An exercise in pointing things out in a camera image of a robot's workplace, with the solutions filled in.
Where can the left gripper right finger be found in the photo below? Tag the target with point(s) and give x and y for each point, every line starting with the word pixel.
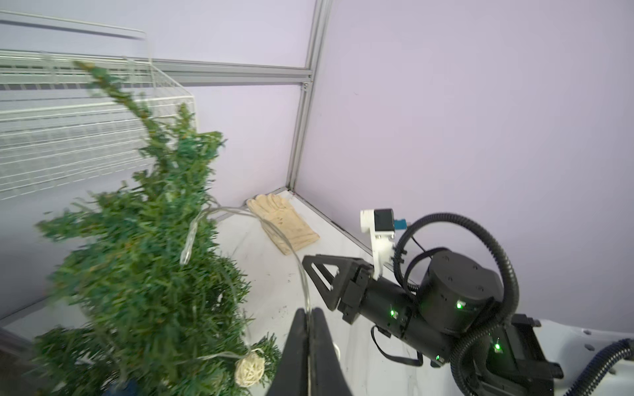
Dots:
pixel 326 375

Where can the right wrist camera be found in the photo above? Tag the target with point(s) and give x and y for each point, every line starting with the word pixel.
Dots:
pixel 381 226

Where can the blue rattan ball ornament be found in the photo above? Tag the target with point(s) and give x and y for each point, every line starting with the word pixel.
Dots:
pixel 117 388

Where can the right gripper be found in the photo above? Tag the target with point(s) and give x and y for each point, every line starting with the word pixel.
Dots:
pixel 381 301

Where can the clear string lights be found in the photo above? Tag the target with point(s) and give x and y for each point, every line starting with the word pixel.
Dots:
pixel 263 352

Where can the small green christmas tree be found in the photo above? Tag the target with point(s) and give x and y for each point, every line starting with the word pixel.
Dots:
pixel 146 314

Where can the white rattan ball ornament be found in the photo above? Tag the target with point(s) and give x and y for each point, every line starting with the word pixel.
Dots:
pixel 250 369

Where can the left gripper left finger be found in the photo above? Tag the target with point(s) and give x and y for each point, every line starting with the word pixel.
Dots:
pixel 292 376

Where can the cream glove right table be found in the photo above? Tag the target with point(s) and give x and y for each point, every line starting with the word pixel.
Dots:
pixel 283 225

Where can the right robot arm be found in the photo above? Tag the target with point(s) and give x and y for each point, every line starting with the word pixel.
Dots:
pixel 448 308

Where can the white wire wall basket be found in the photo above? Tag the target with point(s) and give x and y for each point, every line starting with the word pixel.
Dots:
pixel 56 126

